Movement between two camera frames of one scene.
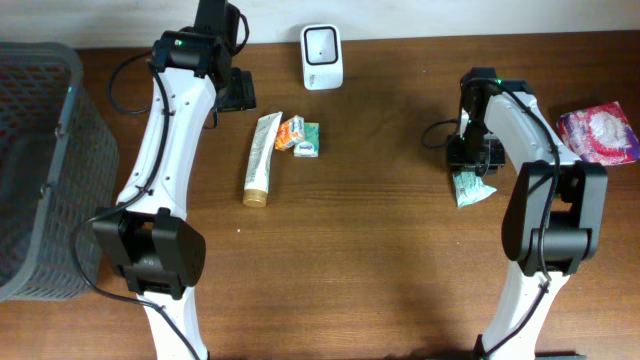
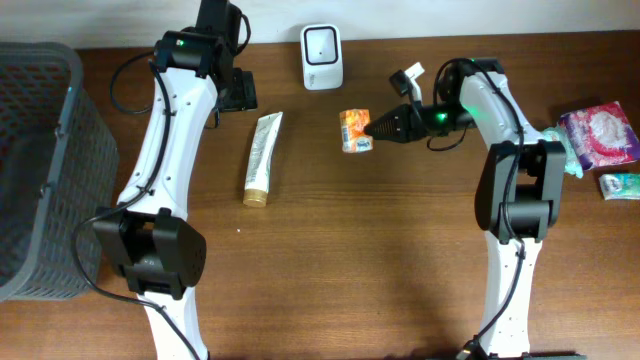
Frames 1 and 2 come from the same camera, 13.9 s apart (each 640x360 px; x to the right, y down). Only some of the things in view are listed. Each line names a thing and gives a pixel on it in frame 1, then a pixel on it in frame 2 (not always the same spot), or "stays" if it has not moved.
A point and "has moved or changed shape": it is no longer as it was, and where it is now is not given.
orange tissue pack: x=289 y=132 -> x=354 y=138
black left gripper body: x=239 y=91 stays
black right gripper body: x=474 y=151 -> x=436 y=120
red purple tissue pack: x=602 y=134 stays
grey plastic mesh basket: x=59 y=157 stays
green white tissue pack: x=309 y=147 -> x=620 y=186
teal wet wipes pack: x=470 y=188 has moved or changed shape
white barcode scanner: x=322 y=57 stays
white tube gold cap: x=260 y=154 stays
